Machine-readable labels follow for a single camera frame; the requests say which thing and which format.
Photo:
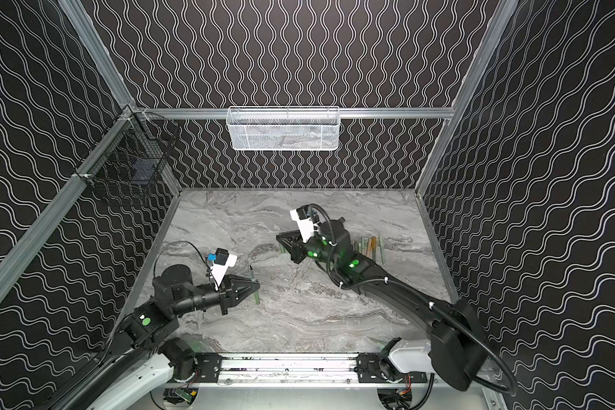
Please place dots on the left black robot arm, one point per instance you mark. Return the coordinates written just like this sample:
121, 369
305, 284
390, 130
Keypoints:
144, 353

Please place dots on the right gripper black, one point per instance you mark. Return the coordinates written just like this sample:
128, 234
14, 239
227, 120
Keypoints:
300, 248

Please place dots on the black wire mesh basket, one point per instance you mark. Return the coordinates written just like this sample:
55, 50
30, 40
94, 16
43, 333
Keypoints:
129, 172

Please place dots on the aluminium frame back bar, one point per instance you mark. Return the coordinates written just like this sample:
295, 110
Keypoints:
270, 112

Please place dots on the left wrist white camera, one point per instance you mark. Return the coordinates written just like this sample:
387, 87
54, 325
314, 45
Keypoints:
219, 262

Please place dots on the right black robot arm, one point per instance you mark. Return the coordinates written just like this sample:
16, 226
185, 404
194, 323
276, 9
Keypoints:
457, 349

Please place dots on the wrist white camera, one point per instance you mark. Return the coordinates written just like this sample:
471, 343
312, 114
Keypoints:
219, 262
307, 221

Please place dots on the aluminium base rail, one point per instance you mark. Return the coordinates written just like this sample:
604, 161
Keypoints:
365, 370

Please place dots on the white wire mesh basket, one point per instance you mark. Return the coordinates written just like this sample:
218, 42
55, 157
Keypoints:
284, 133

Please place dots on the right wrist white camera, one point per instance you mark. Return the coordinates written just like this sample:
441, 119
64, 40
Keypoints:
307, 221

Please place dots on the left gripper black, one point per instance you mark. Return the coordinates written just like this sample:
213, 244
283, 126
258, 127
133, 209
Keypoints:
225, 295

